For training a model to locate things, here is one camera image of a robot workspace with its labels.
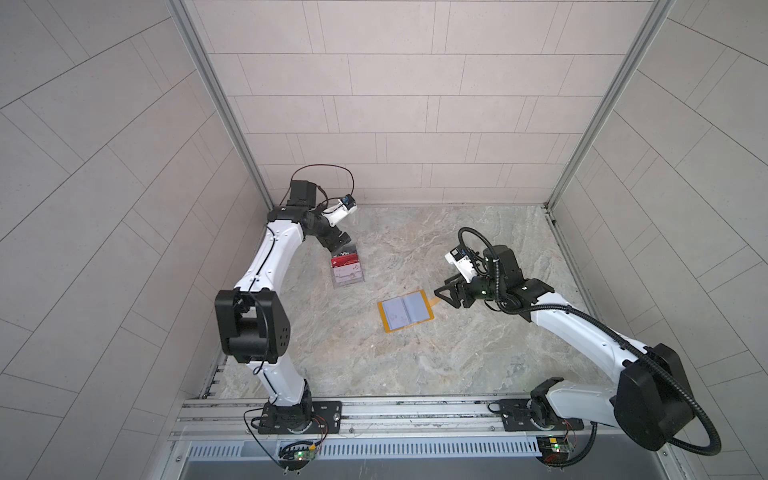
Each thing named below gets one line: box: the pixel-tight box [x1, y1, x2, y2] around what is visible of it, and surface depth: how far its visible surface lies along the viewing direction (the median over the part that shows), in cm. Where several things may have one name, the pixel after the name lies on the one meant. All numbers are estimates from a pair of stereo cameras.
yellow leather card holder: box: [378, 290, 435, 333], surface depth 91 cm
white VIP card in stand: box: [333, 262, 363, 286], surface depth 96 cm
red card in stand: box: [332, 253, 359, 268], surface depth 97 cm
